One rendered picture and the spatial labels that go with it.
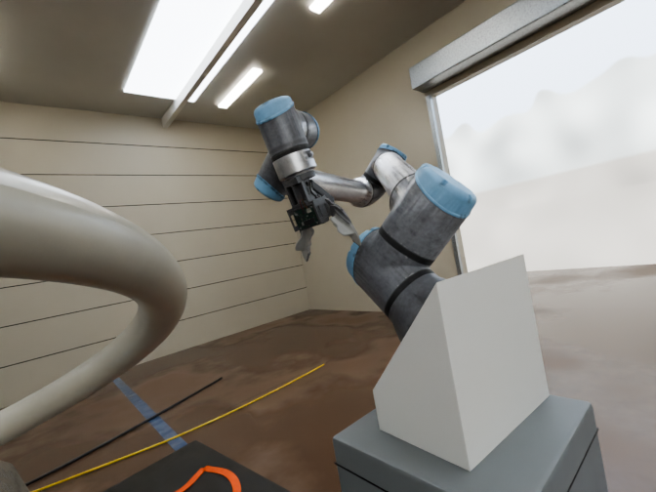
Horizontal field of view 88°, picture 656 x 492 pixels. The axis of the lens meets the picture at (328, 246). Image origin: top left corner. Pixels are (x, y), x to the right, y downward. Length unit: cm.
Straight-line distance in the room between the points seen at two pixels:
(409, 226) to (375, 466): 48
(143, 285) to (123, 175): 632
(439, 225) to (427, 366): 29
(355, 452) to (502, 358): 35
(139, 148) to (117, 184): 73
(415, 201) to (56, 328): 575
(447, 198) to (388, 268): 20
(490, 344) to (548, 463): 20
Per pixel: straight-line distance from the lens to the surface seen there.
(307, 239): 83
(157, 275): 17
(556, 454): 79
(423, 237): 76
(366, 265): 81
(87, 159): 649
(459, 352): 66
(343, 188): 116
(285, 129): 76
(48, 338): 615
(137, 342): 32
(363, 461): 82
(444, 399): 69
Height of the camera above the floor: 127
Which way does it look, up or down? level
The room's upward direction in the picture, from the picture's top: 10 degrees counter-clockwise
